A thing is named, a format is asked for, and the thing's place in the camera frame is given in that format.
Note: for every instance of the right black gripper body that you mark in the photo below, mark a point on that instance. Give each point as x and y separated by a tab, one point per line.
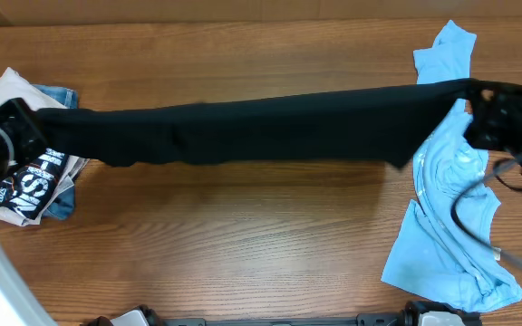
508	122

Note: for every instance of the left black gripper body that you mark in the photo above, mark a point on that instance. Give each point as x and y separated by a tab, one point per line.
14	139

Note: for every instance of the folded white garment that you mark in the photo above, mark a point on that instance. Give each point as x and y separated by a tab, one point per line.
12	85

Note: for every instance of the black printed folded t-shirt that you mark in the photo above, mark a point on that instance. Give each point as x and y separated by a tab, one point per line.
28	192

